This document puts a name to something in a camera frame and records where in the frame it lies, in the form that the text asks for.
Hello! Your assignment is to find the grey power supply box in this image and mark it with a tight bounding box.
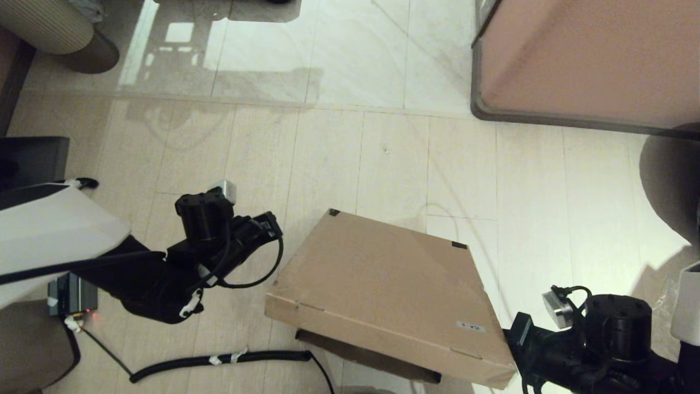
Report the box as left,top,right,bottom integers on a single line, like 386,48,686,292
46,272,99,317

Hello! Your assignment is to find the pink cabinet with grey base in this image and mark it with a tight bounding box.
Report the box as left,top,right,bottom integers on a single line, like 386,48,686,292
470,0,700,137

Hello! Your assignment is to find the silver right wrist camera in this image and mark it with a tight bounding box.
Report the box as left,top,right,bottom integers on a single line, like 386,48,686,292
541,289,576,330

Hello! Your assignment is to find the thick black power cable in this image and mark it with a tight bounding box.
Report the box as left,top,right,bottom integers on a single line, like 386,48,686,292
38,316,83,390

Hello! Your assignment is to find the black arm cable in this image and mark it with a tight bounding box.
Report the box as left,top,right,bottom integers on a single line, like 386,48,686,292
189,233,285,289
551,285,594,318

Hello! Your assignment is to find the dark grey square platform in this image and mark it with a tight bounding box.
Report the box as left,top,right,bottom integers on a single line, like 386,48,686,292
0,136,71,190

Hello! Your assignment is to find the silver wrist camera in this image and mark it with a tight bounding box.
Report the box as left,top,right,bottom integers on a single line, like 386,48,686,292
211,179,237,205
541,289,576,330

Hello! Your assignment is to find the brown cardboard shoe box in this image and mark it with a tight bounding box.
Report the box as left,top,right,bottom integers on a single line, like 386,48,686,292
264,208,517,390

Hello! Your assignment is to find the thin black floor cable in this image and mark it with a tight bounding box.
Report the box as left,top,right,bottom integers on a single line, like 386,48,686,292
82,326,135,378

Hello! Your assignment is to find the grey crumpled cloth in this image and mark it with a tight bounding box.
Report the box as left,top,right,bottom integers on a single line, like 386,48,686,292
68,0,106,24

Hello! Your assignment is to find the crumpled clear plastic sheet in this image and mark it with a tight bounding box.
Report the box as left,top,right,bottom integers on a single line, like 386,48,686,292
648,274,684,329

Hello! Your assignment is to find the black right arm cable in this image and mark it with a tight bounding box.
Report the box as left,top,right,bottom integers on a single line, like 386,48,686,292
551,285,594,318

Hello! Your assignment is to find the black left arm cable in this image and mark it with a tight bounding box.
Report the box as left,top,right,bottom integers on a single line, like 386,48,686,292
189,233,285,289

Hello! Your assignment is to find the beige ribbed round pouf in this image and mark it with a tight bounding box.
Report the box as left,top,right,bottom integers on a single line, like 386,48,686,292
0,0,120,74

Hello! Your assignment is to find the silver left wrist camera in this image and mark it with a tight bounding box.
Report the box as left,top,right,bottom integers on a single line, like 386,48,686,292
211,179,237,205

